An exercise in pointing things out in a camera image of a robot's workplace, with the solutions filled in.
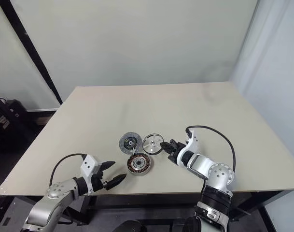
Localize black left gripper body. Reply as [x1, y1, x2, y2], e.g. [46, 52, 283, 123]
[90, 169, 109, 193]

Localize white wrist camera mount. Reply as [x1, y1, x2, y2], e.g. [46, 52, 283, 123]
[79, 155, 103, 196]
[176, 129, 199, 167]

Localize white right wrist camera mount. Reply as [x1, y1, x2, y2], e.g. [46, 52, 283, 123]
[176, 129, 199, 167]

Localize motor housing with copper windings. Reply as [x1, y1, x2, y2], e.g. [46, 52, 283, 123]
[126, 153, 153, 175]

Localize silver spoked rotor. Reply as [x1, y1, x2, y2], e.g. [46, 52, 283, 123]
[142, 133, 165, 155]

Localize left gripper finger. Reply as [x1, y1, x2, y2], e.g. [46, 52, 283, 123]
[104, 173, 127, 190]
[100, 160, 116, 171]

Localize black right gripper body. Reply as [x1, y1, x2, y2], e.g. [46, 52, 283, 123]
[168, 138, 187, 165]

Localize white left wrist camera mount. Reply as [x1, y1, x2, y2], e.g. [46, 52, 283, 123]
[79, 155, 103, 196]

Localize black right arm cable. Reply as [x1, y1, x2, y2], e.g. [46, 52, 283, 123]
[185, 125, 236, 171]

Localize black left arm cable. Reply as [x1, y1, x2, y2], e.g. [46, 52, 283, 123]
[49, 152, 87, 188]

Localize black table frame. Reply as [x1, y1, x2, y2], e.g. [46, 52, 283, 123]
[0, 189, 294, 225]

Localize black diagonal wall strip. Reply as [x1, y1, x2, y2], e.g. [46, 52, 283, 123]
[1, 0, 63, 105]

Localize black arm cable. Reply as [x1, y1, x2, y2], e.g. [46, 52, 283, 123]
[49, 152, 87, 188]
[185, 125, 236, 171]

